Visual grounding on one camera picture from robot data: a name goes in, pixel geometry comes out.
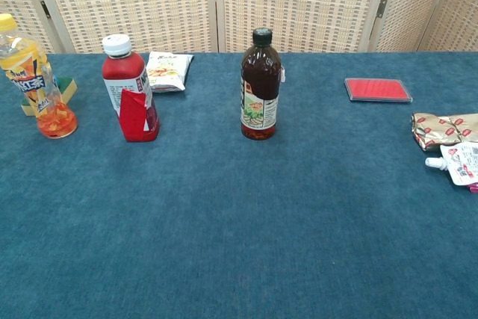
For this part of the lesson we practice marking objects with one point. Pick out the dark brown tea bottle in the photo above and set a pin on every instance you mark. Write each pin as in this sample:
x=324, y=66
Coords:
x=261, y=87

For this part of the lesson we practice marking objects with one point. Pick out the yellow iced tea bottle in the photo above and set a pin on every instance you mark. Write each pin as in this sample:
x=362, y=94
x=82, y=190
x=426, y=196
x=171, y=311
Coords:
x=33, y=83

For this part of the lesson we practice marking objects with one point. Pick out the blue tablecloth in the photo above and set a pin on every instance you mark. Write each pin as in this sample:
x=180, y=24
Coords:
x=239, y=203

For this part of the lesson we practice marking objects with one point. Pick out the white snack packet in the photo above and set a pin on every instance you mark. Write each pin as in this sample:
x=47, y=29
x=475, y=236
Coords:
x=166, y=72

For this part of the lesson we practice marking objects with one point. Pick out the red juice bottle white cap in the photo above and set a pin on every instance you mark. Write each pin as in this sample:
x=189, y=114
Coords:
x=128, y=83

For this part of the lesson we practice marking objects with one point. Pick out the red flat ink pad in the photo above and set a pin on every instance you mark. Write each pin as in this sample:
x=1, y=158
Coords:
x=377, y=89

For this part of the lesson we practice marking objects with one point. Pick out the green yellow sponge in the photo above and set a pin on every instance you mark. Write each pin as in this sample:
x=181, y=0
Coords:
x=69, y=87

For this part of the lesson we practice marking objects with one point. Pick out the black screen hinge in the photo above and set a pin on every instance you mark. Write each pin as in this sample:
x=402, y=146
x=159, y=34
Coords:
x=45, y=9
x=381, y=8

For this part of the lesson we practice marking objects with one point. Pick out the gold snack wrapper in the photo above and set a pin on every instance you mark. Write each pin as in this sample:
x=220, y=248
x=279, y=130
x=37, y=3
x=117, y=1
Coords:
x=444, y=128

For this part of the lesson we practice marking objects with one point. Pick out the white spout pouch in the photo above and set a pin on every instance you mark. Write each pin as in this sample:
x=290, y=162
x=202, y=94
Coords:
x=461, y=164

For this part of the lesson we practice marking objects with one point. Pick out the pink packet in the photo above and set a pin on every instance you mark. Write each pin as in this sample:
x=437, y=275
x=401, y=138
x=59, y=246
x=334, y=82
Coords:
x=474, y=187

